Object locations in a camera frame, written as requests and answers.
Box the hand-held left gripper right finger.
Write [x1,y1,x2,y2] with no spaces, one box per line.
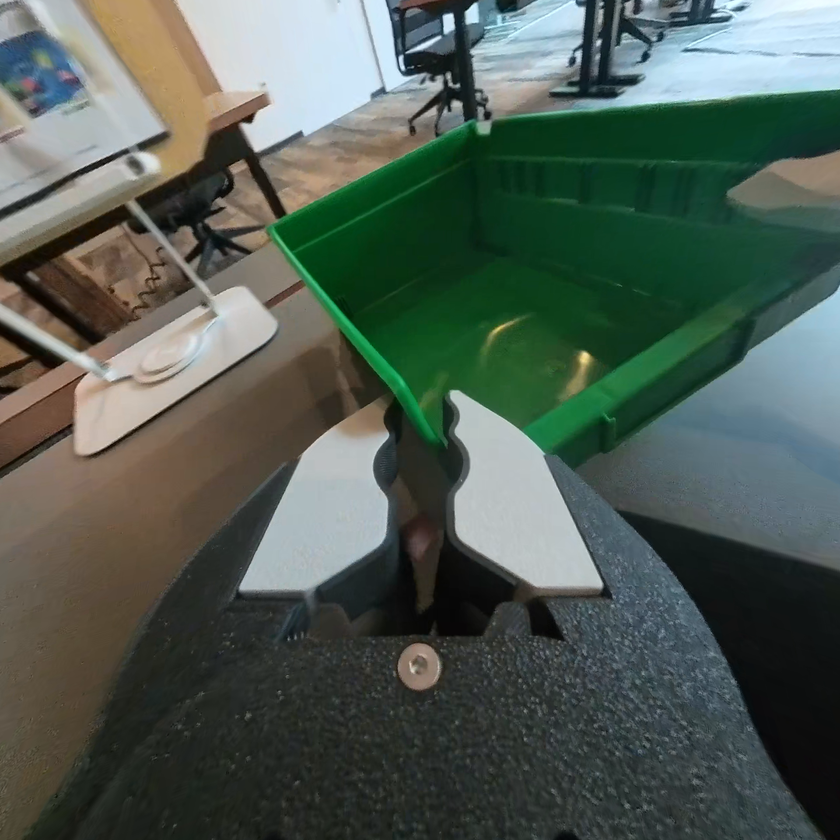
[446,390,605,599]

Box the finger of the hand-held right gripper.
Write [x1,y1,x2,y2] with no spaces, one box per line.
[725,154,840,232]

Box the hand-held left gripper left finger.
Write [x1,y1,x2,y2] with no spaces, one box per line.
[238,400,400,601]

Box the green plastic bin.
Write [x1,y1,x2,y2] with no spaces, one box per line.
[266,88,840,470]

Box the black mesh pad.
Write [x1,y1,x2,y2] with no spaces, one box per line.
[617,505,840,808]

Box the black office chair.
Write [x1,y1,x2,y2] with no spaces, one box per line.
[386,0,492,137]
[128,171,266,277]

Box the wooden office table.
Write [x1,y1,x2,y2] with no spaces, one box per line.
[0,91,290,342]

